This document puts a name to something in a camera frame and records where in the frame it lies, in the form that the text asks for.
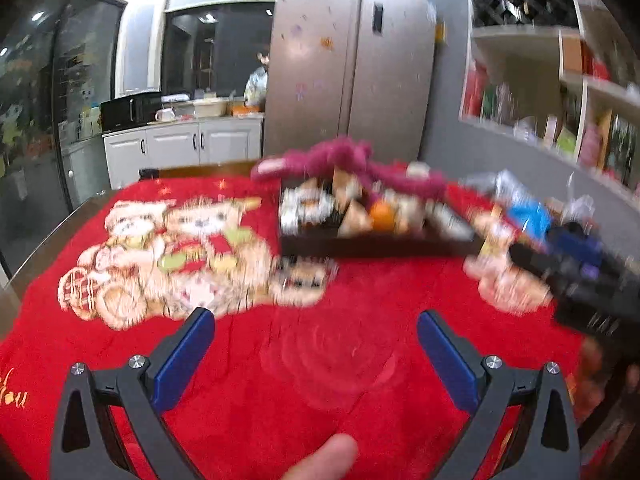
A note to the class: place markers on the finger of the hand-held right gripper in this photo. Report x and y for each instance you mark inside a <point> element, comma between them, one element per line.
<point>532,262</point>

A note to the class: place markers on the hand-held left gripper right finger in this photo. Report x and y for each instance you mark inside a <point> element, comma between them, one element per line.
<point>445,355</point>

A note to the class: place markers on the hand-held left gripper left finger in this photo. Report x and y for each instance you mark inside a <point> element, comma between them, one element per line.
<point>182,360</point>

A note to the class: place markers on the black tray box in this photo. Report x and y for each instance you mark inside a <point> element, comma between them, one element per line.
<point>350,250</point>

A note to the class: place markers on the orange tangerine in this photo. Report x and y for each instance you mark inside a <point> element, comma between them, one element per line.
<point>382,216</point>

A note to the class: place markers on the grey desktop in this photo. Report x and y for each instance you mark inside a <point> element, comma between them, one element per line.
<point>40,260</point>

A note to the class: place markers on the person's right hand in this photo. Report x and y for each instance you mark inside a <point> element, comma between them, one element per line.
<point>592,375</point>

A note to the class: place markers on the person's left hand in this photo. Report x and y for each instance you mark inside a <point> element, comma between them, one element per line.
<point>320,460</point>

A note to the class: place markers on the grey purple cloth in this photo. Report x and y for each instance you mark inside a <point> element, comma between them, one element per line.
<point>575,247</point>

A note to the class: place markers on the blue plastic bag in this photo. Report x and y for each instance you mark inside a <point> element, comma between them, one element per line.
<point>530,217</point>

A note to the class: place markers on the clear plastic bag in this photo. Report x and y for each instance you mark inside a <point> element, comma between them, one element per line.
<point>575,205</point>
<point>492,185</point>

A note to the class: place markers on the red bear printed blanket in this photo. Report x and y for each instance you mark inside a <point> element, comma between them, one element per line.
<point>300,320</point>

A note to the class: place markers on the green card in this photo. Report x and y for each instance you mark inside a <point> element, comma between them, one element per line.
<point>566,141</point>

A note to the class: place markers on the pink bag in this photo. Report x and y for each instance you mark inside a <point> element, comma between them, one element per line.
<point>591,145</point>

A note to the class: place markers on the red gift box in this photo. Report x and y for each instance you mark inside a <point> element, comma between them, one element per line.
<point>476,89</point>

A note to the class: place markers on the brown wooden board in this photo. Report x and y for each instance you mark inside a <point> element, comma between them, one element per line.
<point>200,169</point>

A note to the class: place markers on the white kitchen cabinet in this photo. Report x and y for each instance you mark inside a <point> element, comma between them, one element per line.
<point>170,147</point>

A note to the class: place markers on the pink plush bear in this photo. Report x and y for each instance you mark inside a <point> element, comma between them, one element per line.
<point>340,155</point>

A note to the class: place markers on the white mug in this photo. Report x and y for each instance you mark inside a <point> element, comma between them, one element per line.
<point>164,115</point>

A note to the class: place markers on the white food container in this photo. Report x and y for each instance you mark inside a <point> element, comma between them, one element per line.
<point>210,107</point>

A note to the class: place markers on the black microwave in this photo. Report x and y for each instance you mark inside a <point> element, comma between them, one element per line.
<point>130,110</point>

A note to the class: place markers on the silver refrigerator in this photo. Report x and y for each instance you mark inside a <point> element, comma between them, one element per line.
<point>350,70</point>

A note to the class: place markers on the glass sliding door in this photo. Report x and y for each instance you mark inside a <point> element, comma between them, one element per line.
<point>30,120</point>

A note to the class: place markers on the white wall shelf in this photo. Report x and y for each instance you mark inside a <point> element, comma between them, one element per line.
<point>520,40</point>

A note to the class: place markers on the yellow wall sticker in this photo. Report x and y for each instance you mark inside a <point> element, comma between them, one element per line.
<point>440,32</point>

